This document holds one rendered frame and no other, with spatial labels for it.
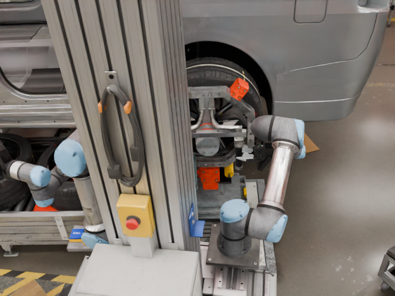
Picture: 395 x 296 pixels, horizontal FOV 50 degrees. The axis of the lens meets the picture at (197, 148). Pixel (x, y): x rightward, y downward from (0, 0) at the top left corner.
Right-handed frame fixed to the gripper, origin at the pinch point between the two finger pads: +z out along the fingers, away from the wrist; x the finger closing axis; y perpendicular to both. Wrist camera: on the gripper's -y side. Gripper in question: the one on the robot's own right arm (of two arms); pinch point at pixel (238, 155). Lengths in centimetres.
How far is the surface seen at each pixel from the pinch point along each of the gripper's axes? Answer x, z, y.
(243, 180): -53, -6, -67
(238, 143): 1.5, 0.2, 10.2
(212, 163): -20.5, 14.9, -22.1
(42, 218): 1, 122, -46
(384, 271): 28, -83, -67
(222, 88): -23.7, 7.7, 28.9
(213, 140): -6.1, 13.6, 6.5
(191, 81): -29.0, 24.9, 31.0
